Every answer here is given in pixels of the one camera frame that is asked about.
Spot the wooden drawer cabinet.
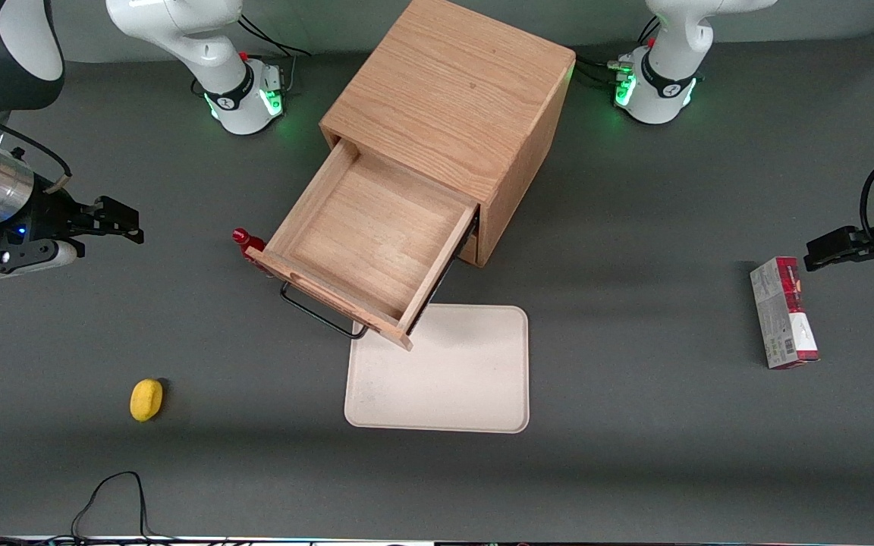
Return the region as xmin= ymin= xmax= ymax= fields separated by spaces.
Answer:
xmin=319 ymin=0 xmax=577 ymax=268

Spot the black cable along right arm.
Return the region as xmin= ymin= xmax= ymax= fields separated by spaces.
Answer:
xmin=0 ymin=99 xmax=74 ymax=196

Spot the red soda bottle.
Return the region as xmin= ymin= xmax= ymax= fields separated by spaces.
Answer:
xmin=231 ymin=227 xmax=266 ymax=263

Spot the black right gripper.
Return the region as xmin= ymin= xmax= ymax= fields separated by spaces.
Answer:
xmin=1 ymin=187 xmax=145 ymax=256

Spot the yellow lemon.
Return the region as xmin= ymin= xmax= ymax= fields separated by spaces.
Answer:
xmin=130 ymin=378 xmax=164 ymax=422

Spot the beige plastic tray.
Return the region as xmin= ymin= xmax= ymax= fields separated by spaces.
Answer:
xmin=344 ymin=303 xmax=530 ymax=435

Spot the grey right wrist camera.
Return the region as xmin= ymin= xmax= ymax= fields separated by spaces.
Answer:
xmin=0 ymin=237 xmax=85 ymax=286

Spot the red and grey carton box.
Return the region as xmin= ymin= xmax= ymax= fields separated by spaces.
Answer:
xmin=750 ymin=256 xmax=821 ymax=370

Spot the black base cable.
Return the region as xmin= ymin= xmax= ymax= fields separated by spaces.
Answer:
xmin=238 ymin=11 xmax=310 ymax=96
xmin=574 ymin=17 xmax=662 ymax=89

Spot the black cable on table edge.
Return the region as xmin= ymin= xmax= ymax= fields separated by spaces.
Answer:
xmin=0 ymin=470 xmax=180 ymax=544

